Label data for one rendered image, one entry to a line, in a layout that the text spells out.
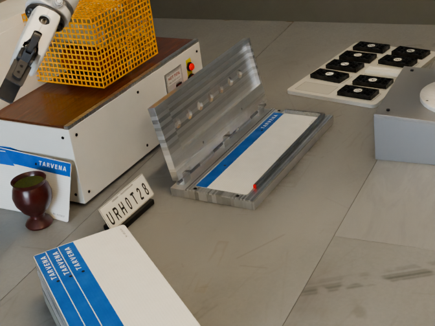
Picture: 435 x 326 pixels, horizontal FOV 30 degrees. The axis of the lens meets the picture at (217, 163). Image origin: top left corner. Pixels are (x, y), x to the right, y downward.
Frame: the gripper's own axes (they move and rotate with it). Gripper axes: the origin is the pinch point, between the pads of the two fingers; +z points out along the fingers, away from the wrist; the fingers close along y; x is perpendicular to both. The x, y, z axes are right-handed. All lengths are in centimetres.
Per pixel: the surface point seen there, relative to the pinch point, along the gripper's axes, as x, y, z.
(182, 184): -43, 26, -8
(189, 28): -47, 106, -93
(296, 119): -65, 31, -39
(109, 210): -28.9, 22.3, 5.8
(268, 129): -60, 32, -33
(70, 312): -23.5, -7.5, 33.3
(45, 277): -19.1, 2.4, 27.7
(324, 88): -74, 41, -57
